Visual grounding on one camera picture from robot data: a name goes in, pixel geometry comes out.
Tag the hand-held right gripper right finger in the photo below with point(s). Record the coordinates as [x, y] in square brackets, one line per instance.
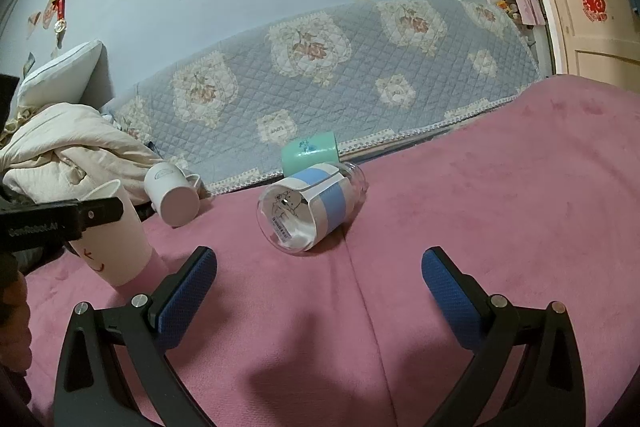
[450, 302]

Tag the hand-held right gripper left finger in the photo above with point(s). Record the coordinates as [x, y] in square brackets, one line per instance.
[182, 297]

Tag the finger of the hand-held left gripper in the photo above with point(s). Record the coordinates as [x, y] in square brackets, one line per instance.
[102, 212]

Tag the white paper cup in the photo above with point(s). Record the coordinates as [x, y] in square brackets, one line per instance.
[117, 247]

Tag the glass cup with blue-white sleeve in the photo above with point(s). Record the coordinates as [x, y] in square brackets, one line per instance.
[312, 207]

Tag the green plastic cup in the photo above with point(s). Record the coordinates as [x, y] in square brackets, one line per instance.
[312, 152]

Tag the pink plush blanket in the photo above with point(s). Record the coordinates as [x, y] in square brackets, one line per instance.
[400, 287]

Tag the white ceramic mug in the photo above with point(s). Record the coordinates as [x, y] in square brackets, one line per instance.
[172, 197]

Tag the cream duvet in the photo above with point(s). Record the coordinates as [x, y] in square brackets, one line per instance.
[65, 147]

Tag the white pillow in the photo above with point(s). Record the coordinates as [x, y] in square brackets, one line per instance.
[62, 74]

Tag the blue quilted floral cover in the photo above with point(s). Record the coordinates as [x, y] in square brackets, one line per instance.
[320, 92]

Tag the small red paper door decoration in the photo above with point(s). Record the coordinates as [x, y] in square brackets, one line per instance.
[594, 1]

